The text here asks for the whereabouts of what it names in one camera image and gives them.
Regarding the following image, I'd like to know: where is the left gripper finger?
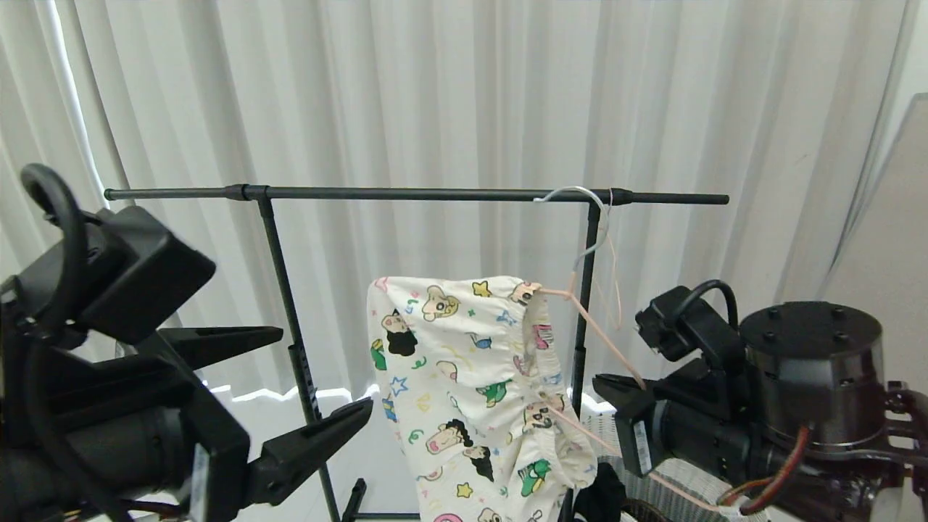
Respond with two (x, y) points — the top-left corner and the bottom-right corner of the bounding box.
(249, 397), (375, 507)
(156, 326), (284, 371)

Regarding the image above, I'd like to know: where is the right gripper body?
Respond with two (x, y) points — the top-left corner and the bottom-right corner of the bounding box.
(593, 359), (762, 494)

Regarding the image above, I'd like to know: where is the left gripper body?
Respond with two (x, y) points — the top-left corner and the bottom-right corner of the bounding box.
(0, 362), (252, 522)

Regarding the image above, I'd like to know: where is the black garment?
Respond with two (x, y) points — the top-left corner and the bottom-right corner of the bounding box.
(572, 463), (629, 522)

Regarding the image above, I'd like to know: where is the pink clothes hanger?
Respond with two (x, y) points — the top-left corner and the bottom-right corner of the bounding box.
(533, 186), (733, 517)
(599, 188), (626, 331)

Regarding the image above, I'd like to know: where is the cream printed garment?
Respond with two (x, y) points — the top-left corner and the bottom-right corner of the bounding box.
(366, 275), (600, 522)

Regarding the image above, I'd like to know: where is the white laundry basket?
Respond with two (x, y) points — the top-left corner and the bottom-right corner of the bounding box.
(578, 412), (771, 522)

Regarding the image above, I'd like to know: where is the black clothes rack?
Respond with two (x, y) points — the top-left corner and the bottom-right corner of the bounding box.
(104, 184), (730, 522)

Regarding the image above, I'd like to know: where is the white curtain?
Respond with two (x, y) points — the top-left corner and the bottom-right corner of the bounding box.
(0, 0), (920, 436)

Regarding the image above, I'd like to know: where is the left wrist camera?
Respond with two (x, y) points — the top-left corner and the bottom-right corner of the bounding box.
(14, 205), (218, 349)

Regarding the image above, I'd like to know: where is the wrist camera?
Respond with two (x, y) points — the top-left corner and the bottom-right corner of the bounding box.
(636, 285), (744, 374)
(14, 205), (218, 349)

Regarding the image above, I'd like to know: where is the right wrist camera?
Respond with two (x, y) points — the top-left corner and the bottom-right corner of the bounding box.
(636, 285), (744, 374)

